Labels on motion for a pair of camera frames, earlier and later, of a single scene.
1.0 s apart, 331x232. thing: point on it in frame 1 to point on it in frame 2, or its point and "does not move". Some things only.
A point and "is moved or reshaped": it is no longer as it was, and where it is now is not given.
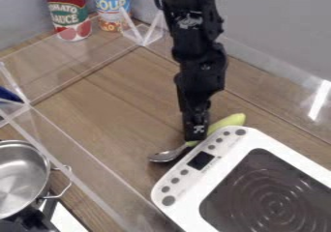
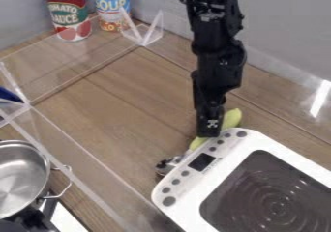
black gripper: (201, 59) to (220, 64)
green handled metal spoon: (228, 122) is moved or reshaped
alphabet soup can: (111, 3) does not move
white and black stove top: (243, 182) does not move
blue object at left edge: (8, 95) does not move
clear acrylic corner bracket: (142, 34) does not move
